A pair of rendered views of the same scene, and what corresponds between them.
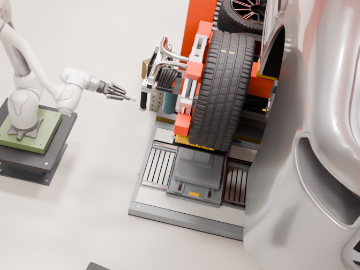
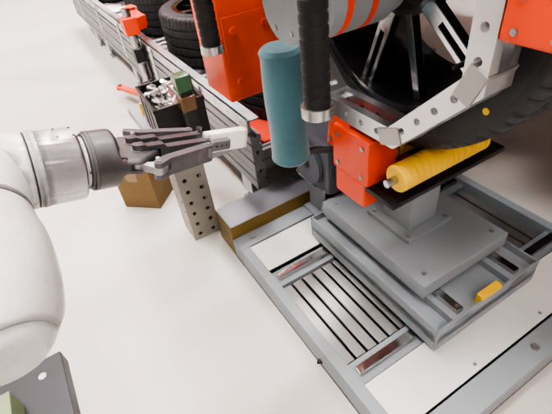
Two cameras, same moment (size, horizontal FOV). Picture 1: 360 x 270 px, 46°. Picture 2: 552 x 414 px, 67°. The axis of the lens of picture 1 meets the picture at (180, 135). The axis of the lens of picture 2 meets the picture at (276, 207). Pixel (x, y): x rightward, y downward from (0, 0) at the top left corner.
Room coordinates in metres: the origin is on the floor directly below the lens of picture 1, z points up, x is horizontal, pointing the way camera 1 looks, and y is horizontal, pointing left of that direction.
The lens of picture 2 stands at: (1.25, 0.54, 1.02)
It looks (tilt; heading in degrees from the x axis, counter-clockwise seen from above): 40 degrees down; 332
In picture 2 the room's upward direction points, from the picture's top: 8 degrees counter-clockwise
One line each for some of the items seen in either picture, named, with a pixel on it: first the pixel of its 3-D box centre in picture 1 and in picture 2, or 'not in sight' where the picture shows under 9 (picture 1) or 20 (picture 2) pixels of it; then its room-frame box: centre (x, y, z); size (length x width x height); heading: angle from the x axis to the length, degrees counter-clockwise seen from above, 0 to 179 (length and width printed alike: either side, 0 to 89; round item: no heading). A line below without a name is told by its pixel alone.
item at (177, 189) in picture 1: (198, 169); (412, 246); (1.78, -0.17, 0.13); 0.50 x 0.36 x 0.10; 178
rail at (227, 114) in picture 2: not in sight; (149, 55); (3.55, -0.06, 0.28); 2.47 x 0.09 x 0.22; 178
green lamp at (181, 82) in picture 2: not in sight; (181, 81); (2.18, 0.24, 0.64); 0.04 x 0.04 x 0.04; 88
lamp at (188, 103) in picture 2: not in sight; (186, 101); (2.18, 0.24, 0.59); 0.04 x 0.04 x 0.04; 88
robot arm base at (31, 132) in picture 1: (24, 125); not in sight; (1.65, 0.97, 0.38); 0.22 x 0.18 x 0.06; 4
